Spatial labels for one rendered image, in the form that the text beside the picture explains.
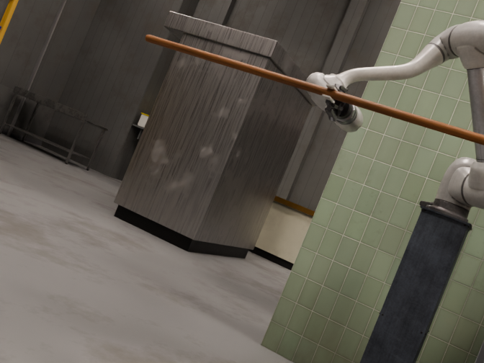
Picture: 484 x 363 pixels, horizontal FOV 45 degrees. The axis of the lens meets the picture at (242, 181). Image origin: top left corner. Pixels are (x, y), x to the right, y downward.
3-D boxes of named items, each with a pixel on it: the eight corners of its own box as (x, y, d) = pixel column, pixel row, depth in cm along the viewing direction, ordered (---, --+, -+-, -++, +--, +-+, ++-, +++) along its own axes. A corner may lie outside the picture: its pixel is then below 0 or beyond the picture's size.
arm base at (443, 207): (420, 209, 269) (424, 198, 269) (468, 227, 260) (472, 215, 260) (416, 204, 252) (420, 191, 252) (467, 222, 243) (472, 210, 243)
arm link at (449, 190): (453, 208, 266) (471, 164, 266) (481, 215, 249) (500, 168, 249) (426, 196, 260) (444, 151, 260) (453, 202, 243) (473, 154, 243)
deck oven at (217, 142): (167, 221, 775) (231, 66, 778) (252, 261, 721) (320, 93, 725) (88, 204, 617) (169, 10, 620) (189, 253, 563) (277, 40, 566)
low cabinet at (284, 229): (349, 283, 991) (369, 235, 993) (313, 281, 778) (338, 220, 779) (255, 240, 1069) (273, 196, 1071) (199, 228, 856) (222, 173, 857)
